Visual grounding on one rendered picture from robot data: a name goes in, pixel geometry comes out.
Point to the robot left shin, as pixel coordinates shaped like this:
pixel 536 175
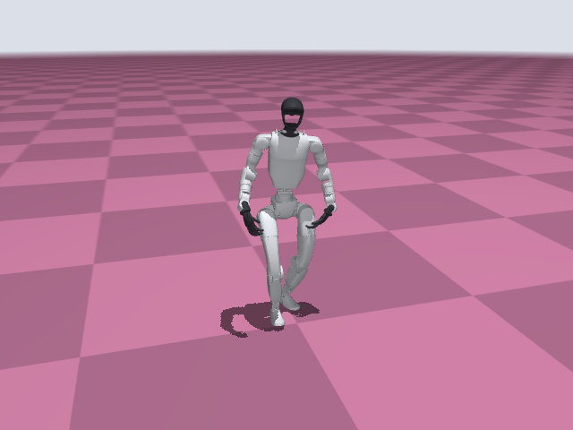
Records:
pixel 293 279

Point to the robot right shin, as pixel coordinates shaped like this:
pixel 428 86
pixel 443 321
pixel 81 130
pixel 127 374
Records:
pixel 275 291

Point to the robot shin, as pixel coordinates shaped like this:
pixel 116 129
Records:
pixel 293 279
pixel 275 291

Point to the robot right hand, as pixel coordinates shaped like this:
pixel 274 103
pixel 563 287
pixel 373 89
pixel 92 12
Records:
pixel 249 220

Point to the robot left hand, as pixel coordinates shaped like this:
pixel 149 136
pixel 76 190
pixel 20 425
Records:
pixel 327 213

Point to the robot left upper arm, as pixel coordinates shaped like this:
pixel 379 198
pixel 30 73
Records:
pixel 320 157

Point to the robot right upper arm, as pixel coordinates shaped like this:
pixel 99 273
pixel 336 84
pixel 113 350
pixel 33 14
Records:
pixel 260 143

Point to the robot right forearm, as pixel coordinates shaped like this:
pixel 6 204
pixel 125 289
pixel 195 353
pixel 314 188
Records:
pixel 245 190

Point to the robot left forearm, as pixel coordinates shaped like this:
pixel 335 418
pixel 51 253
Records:
pixel 328 192

